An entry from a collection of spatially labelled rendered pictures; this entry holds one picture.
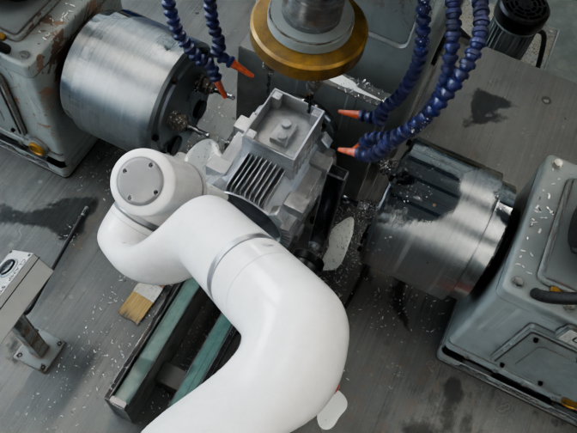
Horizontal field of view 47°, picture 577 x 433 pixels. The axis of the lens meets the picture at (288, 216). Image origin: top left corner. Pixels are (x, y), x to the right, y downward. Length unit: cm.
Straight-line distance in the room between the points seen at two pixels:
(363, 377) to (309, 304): 78
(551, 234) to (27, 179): 106
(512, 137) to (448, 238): 64
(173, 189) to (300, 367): 35
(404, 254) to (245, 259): 53
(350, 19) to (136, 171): 40
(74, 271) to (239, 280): 83
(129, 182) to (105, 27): 49
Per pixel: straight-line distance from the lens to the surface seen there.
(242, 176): 115
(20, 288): 112
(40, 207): 150
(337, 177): 97
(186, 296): 123
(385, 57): 129
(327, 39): 99
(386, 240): 111
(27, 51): 125
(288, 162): 112
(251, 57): 126
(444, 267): 112
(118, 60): 122
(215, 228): 68
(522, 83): 182
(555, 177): 120
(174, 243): 74
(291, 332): 56
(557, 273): 110
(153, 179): 82
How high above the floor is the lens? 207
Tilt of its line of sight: 61 degrees down
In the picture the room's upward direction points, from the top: 11 degrees clockwise
